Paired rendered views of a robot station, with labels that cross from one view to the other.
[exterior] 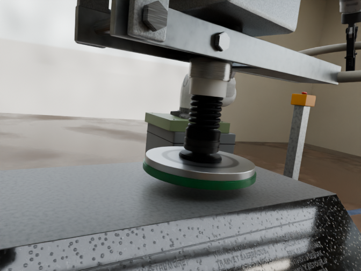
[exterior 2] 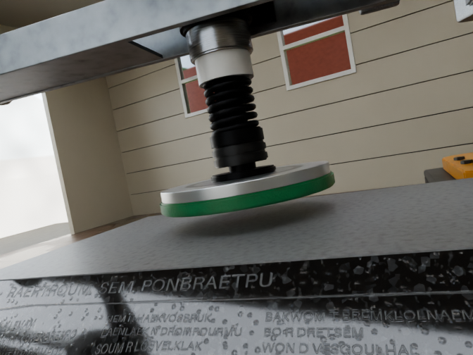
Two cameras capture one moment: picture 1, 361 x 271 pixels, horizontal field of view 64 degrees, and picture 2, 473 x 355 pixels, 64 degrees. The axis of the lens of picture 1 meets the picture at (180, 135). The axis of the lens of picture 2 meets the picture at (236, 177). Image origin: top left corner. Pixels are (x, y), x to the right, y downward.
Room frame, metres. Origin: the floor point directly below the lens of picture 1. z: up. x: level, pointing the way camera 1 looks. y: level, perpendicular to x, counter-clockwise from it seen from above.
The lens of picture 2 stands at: (0.81, 0.36, 0.90)
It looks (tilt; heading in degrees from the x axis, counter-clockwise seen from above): 3 degrees down; 238
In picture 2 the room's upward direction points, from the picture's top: 10 degrees counter-clockwise
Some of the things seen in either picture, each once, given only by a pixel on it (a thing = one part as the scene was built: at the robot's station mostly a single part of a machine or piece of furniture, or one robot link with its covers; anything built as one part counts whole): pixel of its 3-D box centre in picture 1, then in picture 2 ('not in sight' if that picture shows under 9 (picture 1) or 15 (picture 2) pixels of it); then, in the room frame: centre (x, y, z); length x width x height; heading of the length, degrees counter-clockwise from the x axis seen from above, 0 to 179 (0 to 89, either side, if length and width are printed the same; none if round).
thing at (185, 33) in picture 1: (247, 57); (136, 34); (0.63, -0.12, 1.09); 0.69 x 0.19 x 0.05; 132
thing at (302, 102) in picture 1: (292, 166); not in sight; (2.12, -0.86, 0.54); 0.20 x 0.20 x 1.09; 35
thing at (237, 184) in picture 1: (199, 162); (245, 183); (0.55, -0.04, 0.87); 0.22 x 0.22 x 0.04
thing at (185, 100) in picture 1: (195, 90); not in sight; (1.73, -0.06, 1.03); 0.18 x 0.16 x 0.22; 128
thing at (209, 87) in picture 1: (208, 86); (224, 67); (0.55, -0.04, 1.02); 0.07 x 0.07 x 0.04
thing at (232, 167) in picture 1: (199, 160); (244, 180); (0.55, -0.04, 0.87); 0.21 x 0.21 x 0.01
